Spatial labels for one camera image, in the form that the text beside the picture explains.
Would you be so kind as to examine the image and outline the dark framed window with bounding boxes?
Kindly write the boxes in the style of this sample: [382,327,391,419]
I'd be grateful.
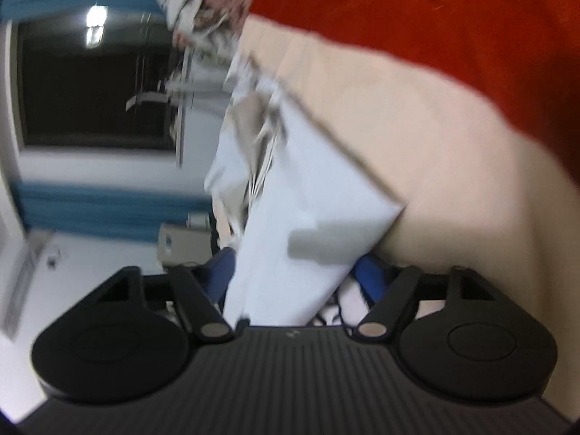
[10,13,233,153]

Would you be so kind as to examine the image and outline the red black cream striped blanket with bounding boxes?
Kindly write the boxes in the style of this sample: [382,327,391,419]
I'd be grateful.
[235,0,580,411]

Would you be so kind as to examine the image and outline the black and beige chair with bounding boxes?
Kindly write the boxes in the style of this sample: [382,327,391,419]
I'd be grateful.
[157,221,215,269]

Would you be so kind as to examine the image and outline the white t-shirt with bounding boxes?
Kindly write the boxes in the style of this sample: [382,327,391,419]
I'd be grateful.
[204,53,407,328]

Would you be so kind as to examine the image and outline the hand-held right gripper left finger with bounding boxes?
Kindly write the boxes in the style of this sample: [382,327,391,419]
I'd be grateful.
[91,247,237,344]

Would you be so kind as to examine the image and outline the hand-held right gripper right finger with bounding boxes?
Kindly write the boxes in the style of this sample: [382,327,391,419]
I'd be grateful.
[350,254,505,341]

